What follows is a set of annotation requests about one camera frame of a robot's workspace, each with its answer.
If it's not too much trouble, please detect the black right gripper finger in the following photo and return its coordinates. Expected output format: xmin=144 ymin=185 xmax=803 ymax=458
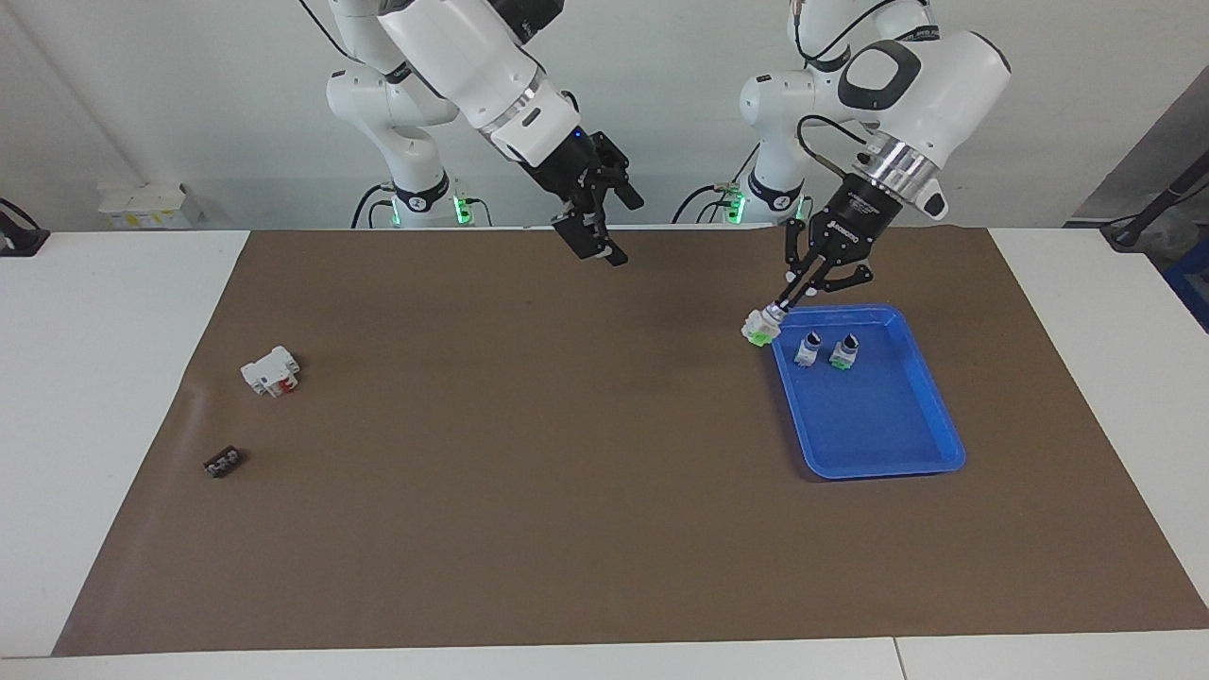
xmin=604 ymin=159 xmax=646 ymax=211
xmin=552 ymin=203 xmax=629 ymax=267

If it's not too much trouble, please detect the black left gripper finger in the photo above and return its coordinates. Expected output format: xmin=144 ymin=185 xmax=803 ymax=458
xmin=775 ymin=220 xmax=806 ymax=308
xmin=782 ymin=260 xmax=872 ymax=313

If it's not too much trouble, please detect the blue plastic tray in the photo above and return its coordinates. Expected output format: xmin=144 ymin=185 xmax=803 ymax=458
xmin=765 ymin=303 xmax=967 ymax=481

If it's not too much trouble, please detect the brown table mat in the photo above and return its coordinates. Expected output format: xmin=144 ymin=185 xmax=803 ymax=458
xmin=52 ymin=227 xmax=1209 ymax=657

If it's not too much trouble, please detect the black stand pole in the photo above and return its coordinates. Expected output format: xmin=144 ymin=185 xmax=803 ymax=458
xmin=1100 ymin=151 xmax=1209 ymax=251

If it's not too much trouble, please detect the blue crate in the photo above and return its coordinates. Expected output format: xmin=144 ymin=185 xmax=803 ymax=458
xmin=1164 ymin=247 xmax=1209 ymax=333

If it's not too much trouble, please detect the white circuit breaker red lever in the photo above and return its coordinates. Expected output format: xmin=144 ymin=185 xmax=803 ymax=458
xmin=240 ymin=346 xmax=301 ymax=399

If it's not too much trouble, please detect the white cardboard box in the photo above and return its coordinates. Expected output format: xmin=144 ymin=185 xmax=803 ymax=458
xmin=99 ymin=182 xmax=204 ymax=230

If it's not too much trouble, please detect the black arm base cable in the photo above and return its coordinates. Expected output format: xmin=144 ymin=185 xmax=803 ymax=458
xmin=351 ymin=182 xmax=393 ymax=230
xmin=673 ymin=182 xmax=749 ymax=226

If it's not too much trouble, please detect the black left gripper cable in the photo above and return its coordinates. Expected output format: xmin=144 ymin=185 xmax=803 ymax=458
xmin=792 ymin=0 xmax=896 ymax=177

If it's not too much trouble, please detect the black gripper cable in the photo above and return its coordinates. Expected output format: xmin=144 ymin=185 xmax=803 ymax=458
xmin=792 ymin=0 xmax=896 ymax=177
xmin=298 ymin=0 xmax=343 ymax=56

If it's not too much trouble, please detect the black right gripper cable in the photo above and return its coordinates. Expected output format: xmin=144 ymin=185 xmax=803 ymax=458
xmin=298 ymin=0 xmax=343 ymax=56

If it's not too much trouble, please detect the black clamp mount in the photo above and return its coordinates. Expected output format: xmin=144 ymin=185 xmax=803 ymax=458
xmin=0 ymin=198 xmax=50 ymax=258

